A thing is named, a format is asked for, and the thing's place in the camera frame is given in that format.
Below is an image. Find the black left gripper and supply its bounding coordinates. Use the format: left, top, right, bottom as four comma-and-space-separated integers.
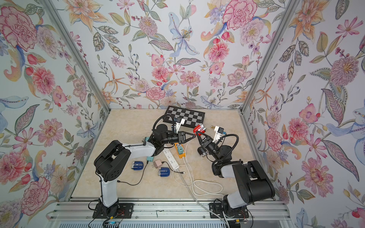
159, 131, 194, 144

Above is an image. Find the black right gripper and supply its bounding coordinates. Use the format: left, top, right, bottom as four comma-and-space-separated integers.
199, 132, 222, 165

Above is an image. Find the orange power strip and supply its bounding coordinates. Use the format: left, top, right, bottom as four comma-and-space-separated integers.
175, 143, 186, 159

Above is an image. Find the pink usb charger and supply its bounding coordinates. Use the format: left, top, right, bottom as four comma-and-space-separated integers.
153, 159, 163, 169

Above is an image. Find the white power strip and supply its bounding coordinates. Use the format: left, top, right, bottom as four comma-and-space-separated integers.
163, 148, 179, 171

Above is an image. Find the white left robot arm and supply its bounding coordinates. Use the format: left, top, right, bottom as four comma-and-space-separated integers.
93, 124, 186, 219

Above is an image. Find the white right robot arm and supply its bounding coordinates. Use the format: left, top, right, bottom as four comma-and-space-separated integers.
196, 131, 276, 217

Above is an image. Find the black silver chessboard box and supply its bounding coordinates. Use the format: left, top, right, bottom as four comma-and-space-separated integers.
165, 106, 205, 128

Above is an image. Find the aluminium frame post right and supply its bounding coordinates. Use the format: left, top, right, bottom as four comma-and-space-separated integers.
240, 0, 300, 115

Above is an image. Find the aluminium frame post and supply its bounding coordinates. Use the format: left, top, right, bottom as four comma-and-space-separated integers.
240, 0, 300, 115
40, 0, 111, 116

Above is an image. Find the black blue shaver cable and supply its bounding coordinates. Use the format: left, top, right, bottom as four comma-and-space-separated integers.
116, 161, 149, 186

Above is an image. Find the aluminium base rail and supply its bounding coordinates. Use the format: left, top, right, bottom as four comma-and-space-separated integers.
46, 198, 294, 228

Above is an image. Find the aluminium frame post left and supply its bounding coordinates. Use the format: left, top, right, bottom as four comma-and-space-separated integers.
40, 0, 111, 116

